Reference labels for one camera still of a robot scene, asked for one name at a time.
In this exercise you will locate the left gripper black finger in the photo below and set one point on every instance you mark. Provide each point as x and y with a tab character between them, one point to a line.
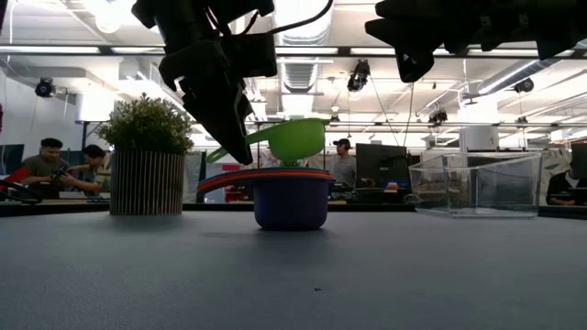
245	105
215	114

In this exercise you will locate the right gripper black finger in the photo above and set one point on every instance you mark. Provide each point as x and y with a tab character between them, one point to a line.
408	36

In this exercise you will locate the green measuring cup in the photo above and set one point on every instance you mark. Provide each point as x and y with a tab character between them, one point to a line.
293	139

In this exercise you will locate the red measuring cup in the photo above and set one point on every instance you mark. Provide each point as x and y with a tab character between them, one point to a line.
293	172

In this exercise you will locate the orange measuring cup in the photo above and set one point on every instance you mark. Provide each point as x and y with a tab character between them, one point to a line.
293	176

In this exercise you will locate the purple measuring cup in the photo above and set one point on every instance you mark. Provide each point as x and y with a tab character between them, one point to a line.
291	204

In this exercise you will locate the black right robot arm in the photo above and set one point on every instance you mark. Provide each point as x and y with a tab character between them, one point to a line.
564	27

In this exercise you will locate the clear plastic basket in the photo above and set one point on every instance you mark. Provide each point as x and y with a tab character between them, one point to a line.
477	183

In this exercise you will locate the green artificial plant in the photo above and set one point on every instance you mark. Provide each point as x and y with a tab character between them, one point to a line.
147	126

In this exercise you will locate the ribbed plant pot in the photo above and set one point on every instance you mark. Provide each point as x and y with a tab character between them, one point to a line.
147	183

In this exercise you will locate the white cabinet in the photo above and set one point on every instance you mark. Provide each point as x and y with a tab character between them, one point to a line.
479	137

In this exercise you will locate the person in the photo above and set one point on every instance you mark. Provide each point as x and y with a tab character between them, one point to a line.
561	188
344	167
94	158
43	165

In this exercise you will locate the black monitor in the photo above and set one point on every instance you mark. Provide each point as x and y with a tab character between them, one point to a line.
380	165

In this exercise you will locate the grey table mat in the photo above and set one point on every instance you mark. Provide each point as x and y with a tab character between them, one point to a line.
293	284

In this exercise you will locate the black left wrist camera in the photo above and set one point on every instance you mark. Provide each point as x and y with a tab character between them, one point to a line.
254	55

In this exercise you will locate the silver air duct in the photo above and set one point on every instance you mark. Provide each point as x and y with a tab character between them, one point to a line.
513	75
298	73

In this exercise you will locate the black ceiling-hung camera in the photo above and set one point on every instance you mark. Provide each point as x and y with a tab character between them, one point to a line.
524	85
44	87
357	80
438	117

